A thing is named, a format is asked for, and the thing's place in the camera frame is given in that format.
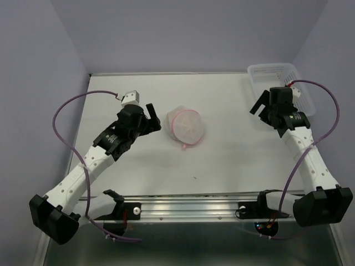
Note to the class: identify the white plastic basket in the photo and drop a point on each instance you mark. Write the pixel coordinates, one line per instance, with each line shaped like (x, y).
(266, 76)

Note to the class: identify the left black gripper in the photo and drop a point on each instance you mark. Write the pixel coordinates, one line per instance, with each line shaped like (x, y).
(153, 124)

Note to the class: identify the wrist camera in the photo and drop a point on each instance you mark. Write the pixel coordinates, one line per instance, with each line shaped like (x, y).
(296, 93)
(130, 98)

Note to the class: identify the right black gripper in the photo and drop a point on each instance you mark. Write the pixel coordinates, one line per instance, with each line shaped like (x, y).
(264, 99)

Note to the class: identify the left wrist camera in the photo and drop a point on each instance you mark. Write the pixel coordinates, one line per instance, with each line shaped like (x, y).
(130, 98)

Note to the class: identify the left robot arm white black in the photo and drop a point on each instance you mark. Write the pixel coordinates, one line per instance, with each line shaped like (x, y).
(59, 213)

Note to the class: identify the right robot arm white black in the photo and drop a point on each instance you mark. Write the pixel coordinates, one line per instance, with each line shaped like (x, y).
(324, 201)

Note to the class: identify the aluminium mounting rail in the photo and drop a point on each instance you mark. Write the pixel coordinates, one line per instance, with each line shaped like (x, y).
(193, 209)

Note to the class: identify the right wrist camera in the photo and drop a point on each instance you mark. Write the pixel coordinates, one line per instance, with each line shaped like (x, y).
(296, 93)

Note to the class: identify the white mesh laundry bag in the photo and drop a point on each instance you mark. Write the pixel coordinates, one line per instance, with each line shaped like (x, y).
(185, 126)

